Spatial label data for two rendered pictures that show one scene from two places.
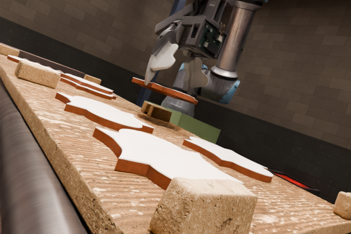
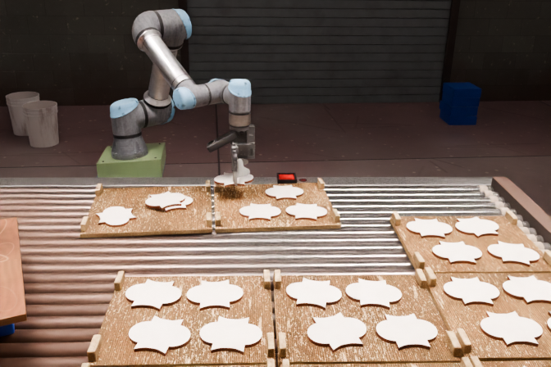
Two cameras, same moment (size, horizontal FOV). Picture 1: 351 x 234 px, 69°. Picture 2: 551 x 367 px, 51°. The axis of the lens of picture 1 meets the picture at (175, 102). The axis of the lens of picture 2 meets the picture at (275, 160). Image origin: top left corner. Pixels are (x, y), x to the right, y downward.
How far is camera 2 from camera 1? 183 cm
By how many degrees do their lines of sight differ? 58
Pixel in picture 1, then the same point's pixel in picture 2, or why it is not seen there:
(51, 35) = not seen: outside the picture
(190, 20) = (245, 147)
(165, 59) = (243, 170)
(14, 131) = (284, 233)
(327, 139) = not seen: outside the picture
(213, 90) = (158, 119)
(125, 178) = (319, 221)
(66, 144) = (307, 224)
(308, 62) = not seen: outside the picture
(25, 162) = (304, 233)
